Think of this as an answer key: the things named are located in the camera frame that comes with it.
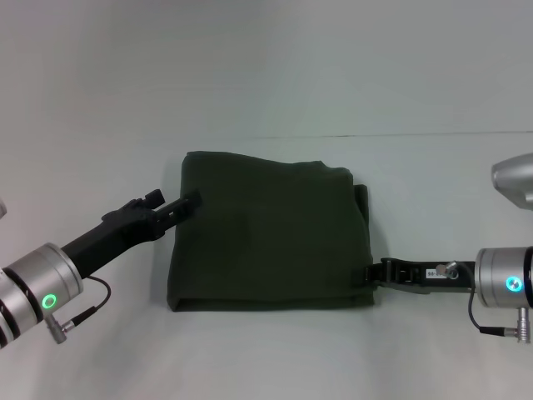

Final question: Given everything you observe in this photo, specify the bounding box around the dark right arm cable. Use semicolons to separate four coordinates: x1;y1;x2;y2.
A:
466;291;520;337

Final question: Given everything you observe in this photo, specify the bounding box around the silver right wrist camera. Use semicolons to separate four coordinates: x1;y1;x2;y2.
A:
491;152;533;213

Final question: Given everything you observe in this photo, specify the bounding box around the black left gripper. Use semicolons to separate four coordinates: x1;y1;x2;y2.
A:
60;188;204;281

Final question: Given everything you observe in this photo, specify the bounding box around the dark arm cable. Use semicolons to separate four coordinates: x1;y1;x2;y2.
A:
62;277;112;328
466;291;520;337

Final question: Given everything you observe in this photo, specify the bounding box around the dark left arm cable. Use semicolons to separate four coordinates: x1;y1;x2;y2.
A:
62;277;112;328

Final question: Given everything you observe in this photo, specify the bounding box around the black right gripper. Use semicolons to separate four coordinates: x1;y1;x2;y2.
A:
351;257;478;298

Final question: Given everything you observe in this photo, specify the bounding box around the dark green shirt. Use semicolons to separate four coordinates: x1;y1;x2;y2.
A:
165;150;378;313

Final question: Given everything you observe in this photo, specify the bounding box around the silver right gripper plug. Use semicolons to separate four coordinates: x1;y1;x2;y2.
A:
435;261;459;281

